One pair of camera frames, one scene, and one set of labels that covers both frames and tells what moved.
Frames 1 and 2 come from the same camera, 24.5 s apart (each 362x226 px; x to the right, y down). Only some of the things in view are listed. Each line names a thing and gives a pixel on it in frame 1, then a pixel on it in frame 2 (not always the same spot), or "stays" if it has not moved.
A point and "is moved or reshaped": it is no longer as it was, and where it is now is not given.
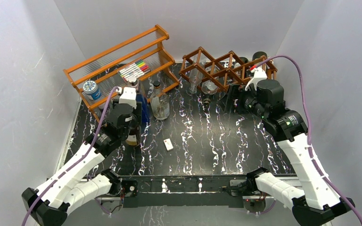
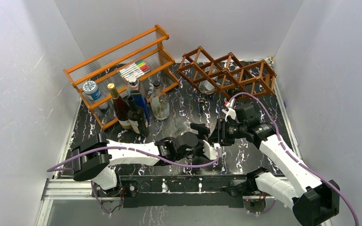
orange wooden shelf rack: (137, 68) stays
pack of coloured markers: (135, 70) stays
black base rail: (228, 191) stays
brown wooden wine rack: (222, 72) stays
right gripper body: (250, 102) -> (230, 131)
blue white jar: (91, 89) stays
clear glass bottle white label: (160, 102) stays
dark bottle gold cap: (134, 138) is moved or reshaped
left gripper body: (124, 134) -> (197, 150)
